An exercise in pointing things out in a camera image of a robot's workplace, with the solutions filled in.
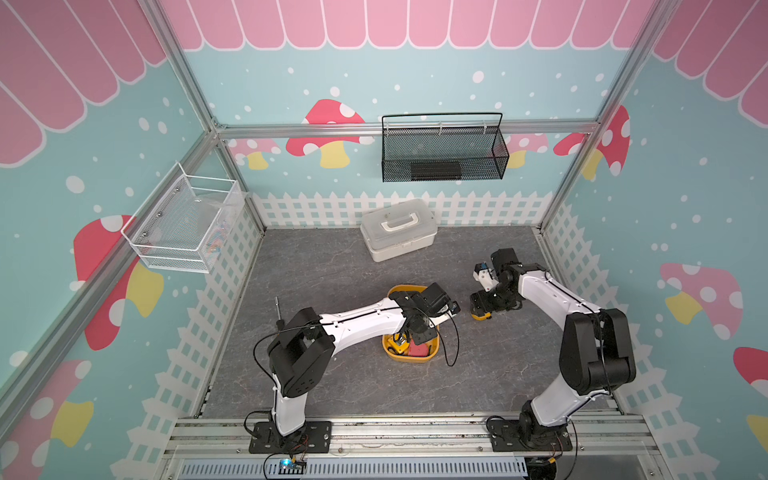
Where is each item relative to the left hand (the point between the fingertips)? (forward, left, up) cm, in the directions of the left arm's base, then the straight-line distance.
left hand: (421, 327), depth 87 cm
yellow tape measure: (+6, -20, -5) cm, 21 cm away
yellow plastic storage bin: (-8, +4, -5) cm, 10 cm away
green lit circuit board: (-33, +33, -8) cm, 48 cm away
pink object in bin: (-5, 0, -5) cm, 7 cm away
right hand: (+8, -20, -1) cm, 22 cm away
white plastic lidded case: (+35, +7, +5) cm, 36 cm away
